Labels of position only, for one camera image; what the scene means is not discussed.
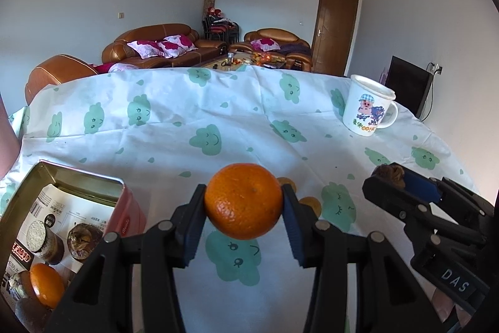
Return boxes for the small dark striped jar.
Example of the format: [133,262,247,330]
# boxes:
[25,220,65,265]

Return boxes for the person's right hand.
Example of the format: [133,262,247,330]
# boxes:
[431,286,484,333]

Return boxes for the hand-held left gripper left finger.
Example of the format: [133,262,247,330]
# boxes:
[45,184,207,333]

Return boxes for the wooden coffee table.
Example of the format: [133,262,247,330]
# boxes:
[193,51,287,71]

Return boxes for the black television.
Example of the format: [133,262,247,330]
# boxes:
[384,55,433,119]

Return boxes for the brown kiwi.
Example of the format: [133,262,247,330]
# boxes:
[372,164,407,190]

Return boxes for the dark speckled fruit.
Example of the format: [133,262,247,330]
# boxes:
[67,223,104,261]

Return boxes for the brown wooden door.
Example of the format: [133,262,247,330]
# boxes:
[311,0,359,76]

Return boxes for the pink metal tin box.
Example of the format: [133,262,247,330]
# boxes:
[0,160,148,333]

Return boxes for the white magenta flower pillow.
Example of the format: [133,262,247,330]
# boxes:
[158,34,197,58]
[127,40,164,58]
[250,37,279,51]
[94,62,129,74]

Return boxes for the pink electric kettle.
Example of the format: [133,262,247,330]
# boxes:
[0,95,20,179]

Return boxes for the brown leather armchair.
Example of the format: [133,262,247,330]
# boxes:
[244,29,312,73]

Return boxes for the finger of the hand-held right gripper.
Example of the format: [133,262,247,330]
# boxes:
[394,162,494,236]
[362,177,486,259]

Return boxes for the large orange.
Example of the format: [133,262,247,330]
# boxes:
[29,263,66,309]

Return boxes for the white cartoon mug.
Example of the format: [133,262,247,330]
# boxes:
[342,74,399,138]

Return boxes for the printed paper sheet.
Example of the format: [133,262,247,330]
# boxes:
[0,183,118,318]

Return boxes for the stacked dark chairs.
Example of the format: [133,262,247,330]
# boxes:
[201,16,239,43]

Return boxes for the dark purple blanket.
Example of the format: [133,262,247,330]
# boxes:
[279,42,312,56]

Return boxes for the orange-brown leather armchair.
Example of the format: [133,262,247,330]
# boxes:
[24,54,98,105]

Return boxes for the brown leather sofa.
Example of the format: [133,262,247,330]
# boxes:
[102,23,229,68]

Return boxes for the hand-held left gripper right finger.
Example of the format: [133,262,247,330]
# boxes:
[281,184,443,333]

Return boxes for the white green cloud-print tablecloth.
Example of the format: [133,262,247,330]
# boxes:
[0,65,488,333]

